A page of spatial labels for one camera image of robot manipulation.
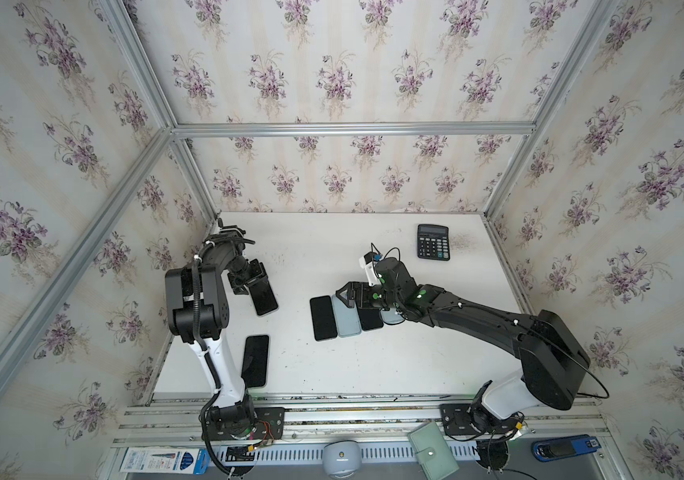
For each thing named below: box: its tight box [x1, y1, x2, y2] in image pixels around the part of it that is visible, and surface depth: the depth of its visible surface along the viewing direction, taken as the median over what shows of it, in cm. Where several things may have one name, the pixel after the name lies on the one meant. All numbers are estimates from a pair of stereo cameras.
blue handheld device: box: [531, 434, 602, 461], surface depth 69 cm
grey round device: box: [322, 440, 362, 479], surface depth 64 cm
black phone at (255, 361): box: [241, 335, 269, 388], surface depth 85 cm
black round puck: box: [476, 439, 510, 470], surface depth 72 cm
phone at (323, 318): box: [310, 295, 338, 341], surface depth 93 cm
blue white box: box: [120, 448, 210, 475], surface depth 69 cm
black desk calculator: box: [417, 224, 451, 261], surface depth 110 cm
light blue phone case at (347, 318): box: [332, 294, 362, 337], surface depth 92 cm
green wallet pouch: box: [408, 421, 460, 480], surface depth 71 cm
